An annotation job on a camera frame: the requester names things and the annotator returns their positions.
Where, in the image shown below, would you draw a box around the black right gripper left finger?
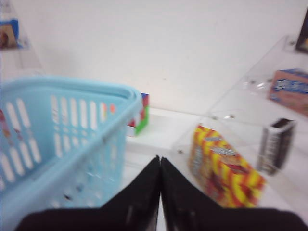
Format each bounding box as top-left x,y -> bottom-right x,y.
16,156 -> 161,231

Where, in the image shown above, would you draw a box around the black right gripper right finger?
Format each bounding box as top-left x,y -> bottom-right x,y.
161,157 -> 308,231

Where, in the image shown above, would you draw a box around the light blue plastic basket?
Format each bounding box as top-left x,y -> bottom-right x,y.
0,76 -> 142,231

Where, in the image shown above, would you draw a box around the black white tissue pack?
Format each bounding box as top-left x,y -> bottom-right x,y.
257,118 -> 297,176

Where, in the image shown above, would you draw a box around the red yellow striped snack bag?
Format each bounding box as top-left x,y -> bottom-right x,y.
189,125 -> 266,208

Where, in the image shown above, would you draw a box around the multicolour puzzle cube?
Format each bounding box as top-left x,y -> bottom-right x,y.
127,93 -> 150,137

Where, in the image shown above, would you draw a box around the right clear acrylic shelf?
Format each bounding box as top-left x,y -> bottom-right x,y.
174,35 -> 308,219

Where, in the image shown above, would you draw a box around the clear acrylic shelf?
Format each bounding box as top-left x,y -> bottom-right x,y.
174,35 -> 308,219
0,0 -> 42,71

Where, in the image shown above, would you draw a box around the pink strawberry snack bag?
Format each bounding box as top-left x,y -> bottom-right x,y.
0,110 -> 23,146

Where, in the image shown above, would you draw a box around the blue orange cookie box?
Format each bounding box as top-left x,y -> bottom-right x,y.
267,68 -> 308,116

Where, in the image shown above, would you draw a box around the left clear acrylic shelf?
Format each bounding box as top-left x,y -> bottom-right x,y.
0,0 -> 42,71

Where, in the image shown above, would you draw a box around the black corn snack box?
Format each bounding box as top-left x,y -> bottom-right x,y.
295,11 -> 308,53

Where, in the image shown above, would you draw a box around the blue cookie bag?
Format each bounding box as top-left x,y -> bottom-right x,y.
0,19 -> 19,50

